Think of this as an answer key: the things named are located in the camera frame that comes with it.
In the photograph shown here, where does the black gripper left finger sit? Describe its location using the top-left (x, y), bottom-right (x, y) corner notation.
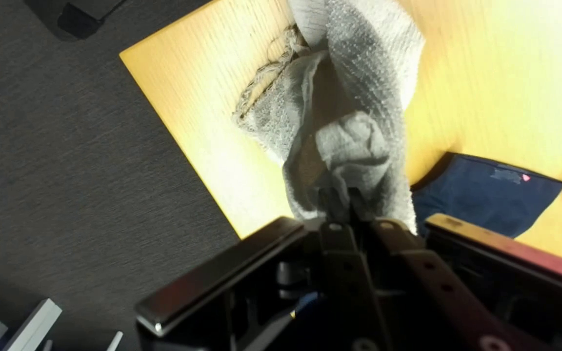
top-left (317, 187), bottom-right (395, 351)

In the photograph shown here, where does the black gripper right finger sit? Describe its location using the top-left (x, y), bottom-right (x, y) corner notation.
top-left (371, 220), bottom-right (549, 351)

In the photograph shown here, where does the navy blue shirt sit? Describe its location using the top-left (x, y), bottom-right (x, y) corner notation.
top-left (412, 152), bottom-right (562, 238)

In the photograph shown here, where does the grey white cloth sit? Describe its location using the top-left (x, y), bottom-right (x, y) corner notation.
top-left (233, 0), bottom-right (424, 230)

